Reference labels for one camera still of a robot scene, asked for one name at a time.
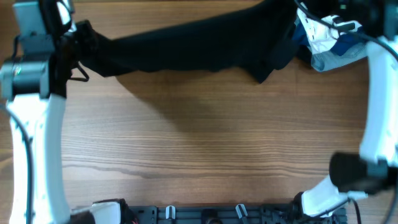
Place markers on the blue garment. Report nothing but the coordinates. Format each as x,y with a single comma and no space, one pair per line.
339,47

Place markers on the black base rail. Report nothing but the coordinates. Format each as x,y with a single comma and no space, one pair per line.
264,214

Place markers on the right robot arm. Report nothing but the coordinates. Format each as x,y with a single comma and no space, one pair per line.
374,169

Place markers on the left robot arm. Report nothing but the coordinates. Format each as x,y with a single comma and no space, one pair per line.
34,86

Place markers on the black garment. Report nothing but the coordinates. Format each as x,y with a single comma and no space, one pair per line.
257,39

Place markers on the white black striped shirt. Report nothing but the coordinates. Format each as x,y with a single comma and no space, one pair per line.
318,34

